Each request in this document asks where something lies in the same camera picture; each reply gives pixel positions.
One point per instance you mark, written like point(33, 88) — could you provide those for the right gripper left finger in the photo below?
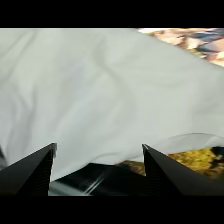
point(31, 175)

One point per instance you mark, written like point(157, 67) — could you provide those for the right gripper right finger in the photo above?
point(170, 178)

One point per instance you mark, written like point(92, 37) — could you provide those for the white garment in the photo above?
point(100, 93)

